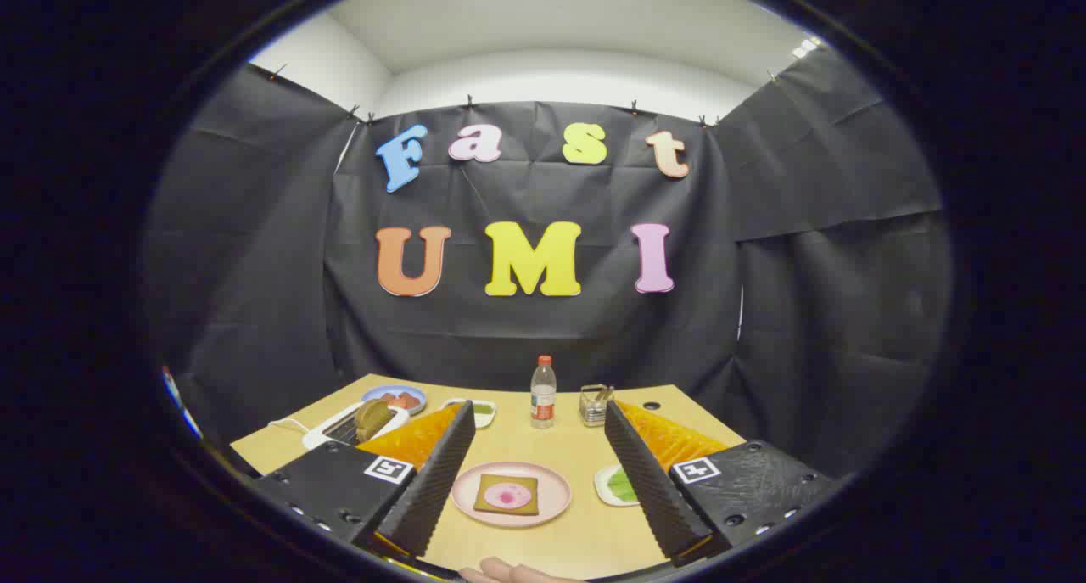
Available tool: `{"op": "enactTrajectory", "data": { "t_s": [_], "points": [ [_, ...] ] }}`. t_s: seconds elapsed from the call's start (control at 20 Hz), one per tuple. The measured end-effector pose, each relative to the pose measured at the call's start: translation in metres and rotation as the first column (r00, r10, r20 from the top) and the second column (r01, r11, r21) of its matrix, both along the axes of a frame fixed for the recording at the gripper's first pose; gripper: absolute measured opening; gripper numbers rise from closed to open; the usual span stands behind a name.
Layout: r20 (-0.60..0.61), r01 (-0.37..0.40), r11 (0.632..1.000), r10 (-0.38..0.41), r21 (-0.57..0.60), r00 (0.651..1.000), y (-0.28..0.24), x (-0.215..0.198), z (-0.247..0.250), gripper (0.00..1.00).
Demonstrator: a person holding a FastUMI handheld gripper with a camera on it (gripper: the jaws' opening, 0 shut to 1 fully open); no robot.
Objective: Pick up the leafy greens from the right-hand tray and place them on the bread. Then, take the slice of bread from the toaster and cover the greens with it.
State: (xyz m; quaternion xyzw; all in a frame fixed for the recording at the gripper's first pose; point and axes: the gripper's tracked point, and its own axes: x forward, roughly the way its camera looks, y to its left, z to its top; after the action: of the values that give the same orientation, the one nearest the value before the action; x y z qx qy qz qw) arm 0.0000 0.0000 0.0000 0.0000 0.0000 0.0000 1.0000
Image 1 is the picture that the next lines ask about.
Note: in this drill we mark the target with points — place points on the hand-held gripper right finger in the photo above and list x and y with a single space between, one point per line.
649 485

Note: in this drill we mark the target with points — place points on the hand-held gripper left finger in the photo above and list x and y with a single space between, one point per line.
433 490

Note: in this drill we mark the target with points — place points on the green lettuce leaf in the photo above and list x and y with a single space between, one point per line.
624 486

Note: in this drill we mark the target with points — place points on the toasted brown bread slice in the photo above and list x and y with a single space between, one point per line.
373 417

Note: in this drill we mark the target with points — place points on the small white plate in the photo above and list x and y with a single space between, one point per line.
601 486

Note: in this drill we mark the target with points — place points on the pink ham slice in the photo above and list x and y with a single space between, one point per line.
507 495

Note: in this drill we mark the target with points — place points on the white divided seasoning tray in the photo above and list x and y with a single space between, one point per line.
484 412

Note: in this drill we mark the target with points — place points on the red tomato slices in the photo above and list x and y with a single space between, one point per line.
403 400

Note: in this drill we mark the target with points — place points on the pink plate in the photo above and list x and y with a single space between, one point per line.
553 481

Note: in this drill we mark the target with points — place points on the wooden utensils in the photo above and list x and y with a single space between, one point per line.
605 393

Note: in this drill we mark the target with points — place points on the blue plate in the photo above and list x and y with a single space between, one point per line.
373 394

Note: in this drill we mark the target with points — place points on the white toaster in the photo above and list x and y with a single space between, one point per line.
322 437

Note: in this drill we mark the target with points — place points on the clear plastic water bottle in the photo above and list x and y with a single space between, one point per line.
543 400

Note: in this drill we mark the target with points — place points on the black backdrop cloth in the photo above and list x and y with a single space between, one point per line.
526 337

